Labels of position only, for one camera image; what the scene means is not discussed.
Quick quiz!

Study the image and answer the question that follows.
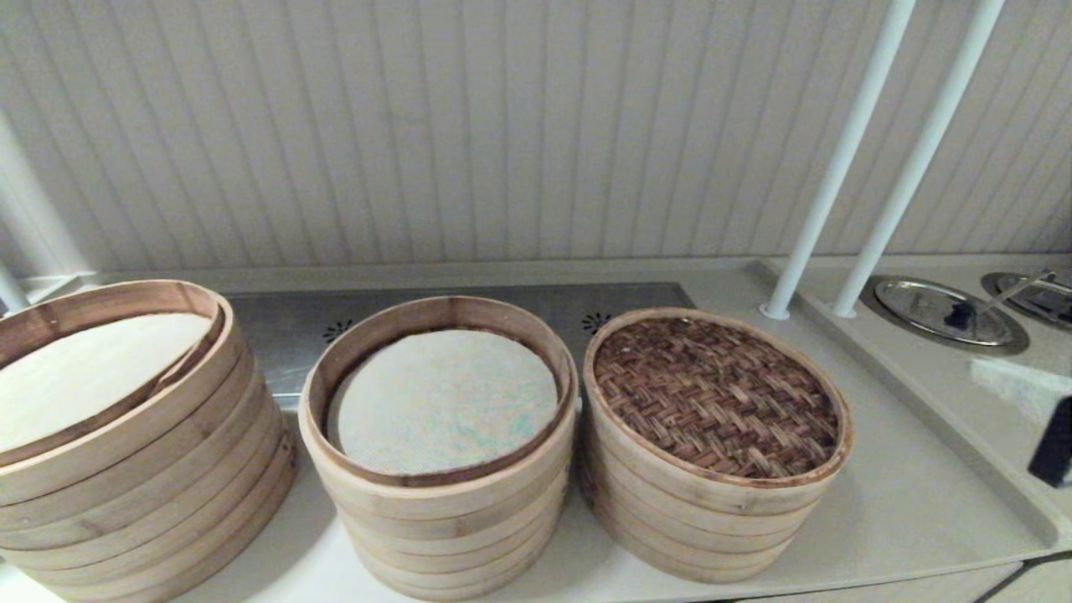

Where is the woven bamboo steamer lid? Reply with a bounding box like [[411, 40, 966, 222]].
[[583, 307, 854, 516]]

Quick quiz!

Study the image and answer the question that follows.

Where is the round steel recessed lid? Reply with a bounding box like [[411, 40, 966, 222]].
[[982, 270, 1072, 334]]

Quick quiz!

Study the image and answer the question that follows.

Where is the round steel lid black knob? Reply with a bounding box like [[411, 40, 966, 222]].
[[861, 275, 1033, 357]]

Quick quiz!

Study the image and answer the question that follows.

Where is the bamboo steamer stack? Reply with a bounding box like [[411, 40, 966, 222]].
[[0, 279, 299, 603], [578, 419, 838, 585], [297, 295, 581, 602]]

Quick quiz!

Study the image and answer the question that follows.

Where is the stained white steamer liner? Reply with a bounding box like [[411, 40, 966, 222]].
[[326, 328, 561, 477]]

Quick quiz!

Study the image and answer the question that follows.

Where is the white round steamer liner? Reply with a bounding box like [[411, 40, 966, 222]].
[[0, 312, 215, 454]]

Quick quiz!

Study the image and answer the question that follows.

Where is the stainless steel drain panel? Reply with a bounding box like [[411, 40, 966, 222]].
[[224, 282, 698, 413]]

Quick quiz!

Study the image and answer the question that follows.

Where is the thick white pole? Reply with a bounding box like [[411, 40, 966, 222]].
[[0, 109, 91, 277]]

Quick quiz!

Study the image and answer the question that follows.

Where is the short white pole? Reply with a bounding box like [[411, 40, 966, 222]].
[[0, 260, 31, 313]]

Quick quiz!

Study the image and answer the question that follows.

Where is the steel utensil handle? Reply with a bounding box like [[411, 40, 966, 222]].
[[971, 270, 1058, 317]]

